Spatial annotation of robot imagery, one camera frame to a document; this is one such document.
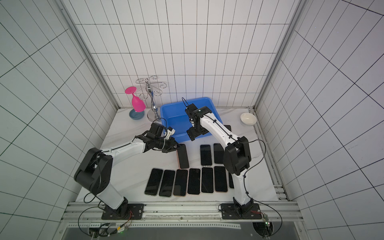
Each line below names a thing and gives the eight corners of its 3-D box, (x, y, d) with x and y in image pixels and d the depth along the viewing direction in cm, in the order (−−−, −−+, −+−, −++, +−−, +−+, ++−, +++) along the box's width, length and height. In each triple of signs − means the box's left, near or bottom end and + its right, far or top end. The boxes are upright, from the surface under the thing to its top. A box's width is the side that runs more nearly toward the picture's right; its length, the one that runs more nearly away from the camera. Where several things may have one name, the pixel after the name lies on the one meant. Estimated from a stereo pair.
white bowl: (240, 126, 109) (242, 121, 105) (238, 116, 115) (239, 112, 111) (255, 126, 109) (258, 121, 105) (252, 116, 115) (254, 112, 111)
